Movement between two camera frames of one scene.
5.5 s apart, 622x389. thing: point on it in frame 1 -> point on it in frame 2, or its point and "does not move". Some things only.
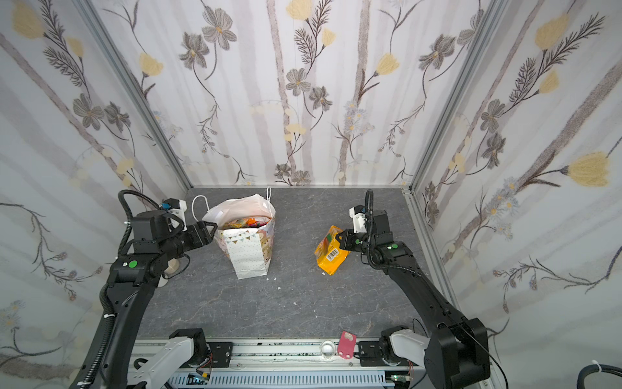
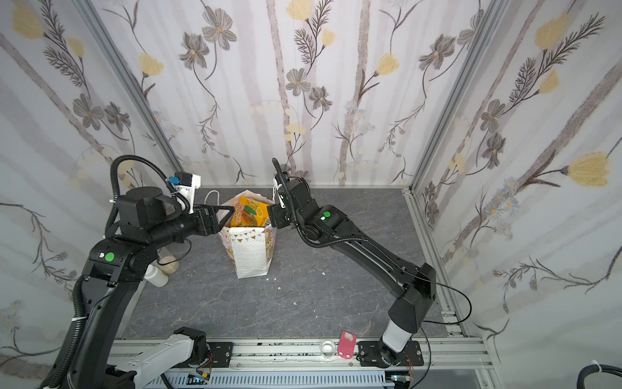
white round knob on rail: (328, 349) does not move
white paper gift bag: (244, 228) does not move
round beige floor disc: (173, 266) does not move
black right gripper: (347, 239) -> (279, 215)
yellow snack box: (328, 254) -> (250, 213)
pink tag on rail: (347, 345) does not move
